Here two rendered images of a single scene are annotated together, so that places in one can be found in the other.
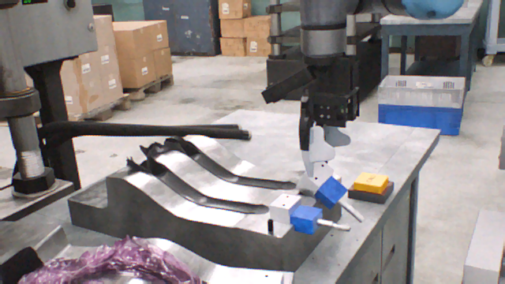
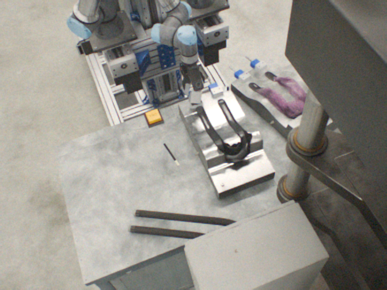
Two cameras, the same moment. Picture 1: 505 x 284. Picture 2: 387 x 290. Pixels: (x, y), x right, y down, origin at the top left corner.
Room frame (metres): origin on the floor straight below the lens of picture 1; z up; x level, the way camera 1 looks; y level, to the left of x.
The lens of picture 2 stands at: (1.78, 0.73, 2.41)
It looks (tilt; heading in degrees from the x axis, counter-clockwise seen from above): 57 degrees down; 224
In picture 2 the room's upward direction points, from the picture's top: 8 degrees counter-clockwise
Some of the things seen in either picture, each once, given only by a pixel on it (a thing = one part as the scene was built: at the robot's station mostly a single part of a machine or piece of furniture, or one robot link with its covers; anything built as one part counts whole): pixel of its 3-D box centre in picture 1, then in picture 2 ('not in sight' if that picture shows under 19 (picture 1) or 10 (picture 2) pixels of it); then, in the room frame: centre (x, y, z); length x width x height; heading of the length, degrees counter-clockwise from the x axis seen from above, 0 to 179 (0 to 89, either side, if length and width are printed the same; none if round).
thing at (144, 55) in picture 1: (107, 59); not in sight; (5.80, 1.57, 0.37); 1.20 x 0.82 x 0.74; 71
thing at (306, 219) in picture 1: (312, 220); (213, 87); (0.74, -0.09, 0.89); 0.13 x 0.05 x 0.05; 58
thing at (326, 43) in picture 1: (324, 41); (188, 55); (0.85, -0.13, 1.17); 0.08 x 0.08 x 0.05
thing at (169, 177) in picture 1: (202, 171); (224, 126); (0.92, 0.10, 0.92); 0.35 x 0.16 x 0.09; 58
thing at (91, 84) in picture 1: (48, 69); not in sight; (4.84, 1.88, 0.47); 1.22 x 0.80 x 0.94; 67
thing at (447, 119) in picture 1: (420, 112); not in sight; (3.83, -1.35, 0.11); 0.61 x 0.41 x 0.22; 63
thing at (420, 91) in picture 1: (421, 91); not in sight; (3.83, -1.35, 0.28); 0.61 x 0.41 x 0.15; 63
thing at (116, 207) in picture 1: (200, 191); (223, 136); (0.94, 0.11, 0.87); 0.50 x 0.26 x 0.14; 58
